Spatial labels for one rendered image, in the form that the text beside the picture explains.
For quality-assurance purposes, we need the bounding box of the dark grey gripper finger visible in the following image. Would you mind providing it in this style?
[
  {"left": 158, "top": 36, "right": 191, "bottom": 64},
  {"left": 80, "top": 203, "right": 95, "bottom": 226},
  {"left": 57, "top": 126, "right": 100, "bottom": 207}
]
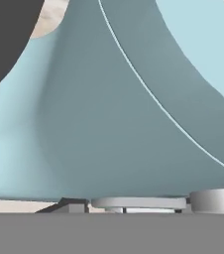
[{"left": 34, "top": 196, "right": 90, "bottom": 214}]

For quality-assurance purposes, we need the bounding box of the dark grey mixer bowl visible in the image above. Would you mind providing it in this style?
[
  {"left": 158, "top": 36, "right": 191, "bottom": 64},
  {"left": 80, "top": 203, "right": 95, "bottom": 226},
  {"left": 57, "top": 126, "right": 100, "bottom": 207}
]
[{"left": 0, "top": 0, "right": 46, "bottom": 97}]

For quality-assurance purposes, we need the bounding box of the flat white round disc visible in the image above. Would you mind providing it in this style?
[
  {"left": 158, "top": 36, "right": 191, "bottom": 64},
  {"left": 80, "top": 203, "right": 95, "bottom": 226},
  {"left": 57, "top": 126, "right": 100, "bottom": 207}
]
[{"left": 90, "top": 195, "right": 188, "bottom": 214}]

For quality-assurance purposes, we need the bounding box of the white round knob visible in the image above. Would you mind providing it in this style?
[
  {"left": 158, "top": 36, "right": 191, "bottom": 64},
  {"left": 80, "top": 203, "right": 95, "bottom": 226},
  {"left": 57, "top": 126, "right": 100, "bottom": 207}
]
[{"left": 188, "top": 188, "right": 224, "bottom": 215}]

